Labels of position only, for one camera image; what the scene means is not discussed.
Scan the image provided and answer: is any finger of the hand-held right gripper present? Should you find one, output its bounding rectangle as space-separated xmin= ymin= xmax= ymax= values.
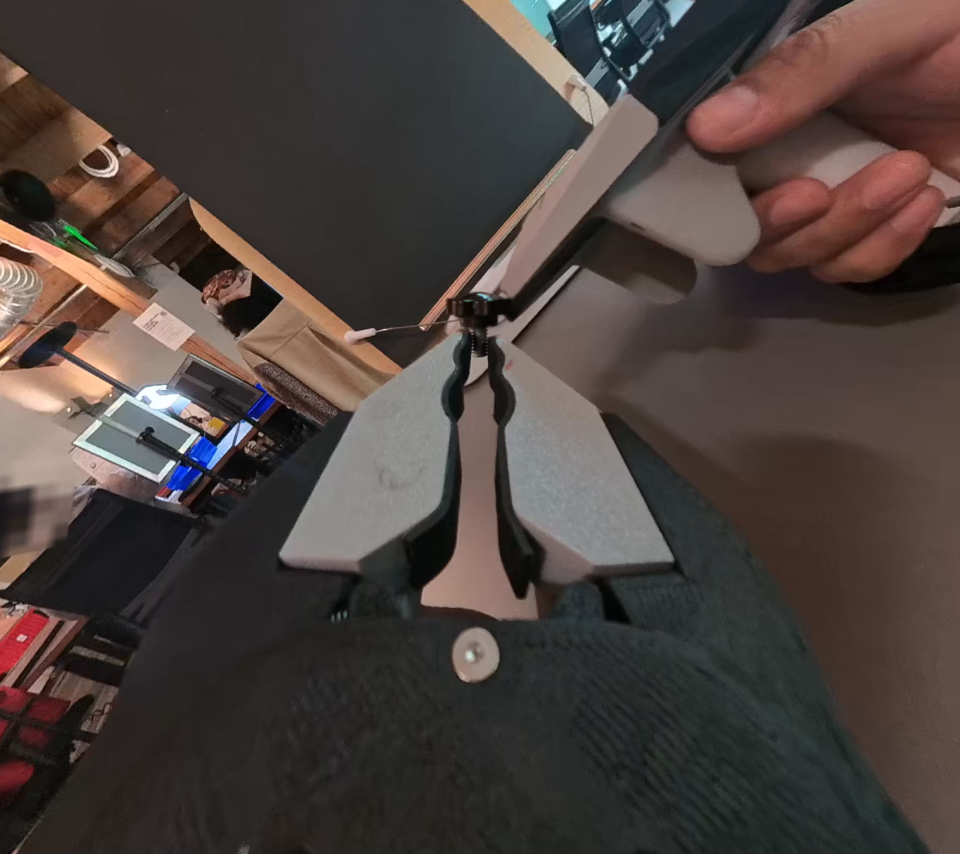
xmin=605 ymin=134 xmax=762 ymax=267
xmin=477 ymin=94 xmax=664 ymax=330

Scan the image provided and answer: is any beige hanging cloth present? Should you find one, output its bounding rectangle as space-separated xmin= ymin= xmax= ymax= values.
xmin=203 ymin=266 xmax=403 ymax=417

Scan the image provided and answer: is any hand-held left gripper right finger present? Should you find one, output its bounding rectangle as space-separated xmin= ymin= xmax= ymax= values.
xmin=477 ymin=341 xmax=678 ymax=593

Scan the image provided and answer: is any white paper sign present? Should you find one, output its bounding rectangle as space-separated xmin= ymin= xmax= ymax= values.
xmin=132 ymin=302 xmax=196 ymax=350

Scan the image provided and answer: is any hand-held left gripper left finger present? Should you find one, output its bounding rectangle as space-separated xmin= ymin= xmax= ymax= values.
xmin=279 ymin=341 xmax=463 ymax=578

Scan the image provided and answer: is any silver ventilation duct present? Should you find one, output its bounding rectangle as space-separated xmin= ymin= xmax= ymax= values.
xmin=0 ymin=254 xmax=46 ymax=338

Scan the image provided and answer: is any black office chair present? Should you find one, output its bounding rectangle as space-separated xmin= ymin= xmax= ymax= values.
xmin=548 ymin=0 xmax=669 ymax=98

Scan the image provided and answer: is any person's right hand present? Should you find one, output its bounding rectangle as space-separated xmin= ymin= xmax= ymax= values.
xmin=686 ymin=0 xmax=960 ymax=288

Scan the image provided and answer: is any small black knob screw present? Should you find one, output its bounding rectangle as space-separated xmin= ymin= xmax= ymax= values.
xmin=446 ymin=292 xmax=499 ymax=363

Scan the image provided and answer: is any black computer monitor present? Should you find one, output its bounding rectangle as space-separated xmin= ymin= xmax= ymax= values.
xmin=0 ymin=0 xmax=594 ymax=338

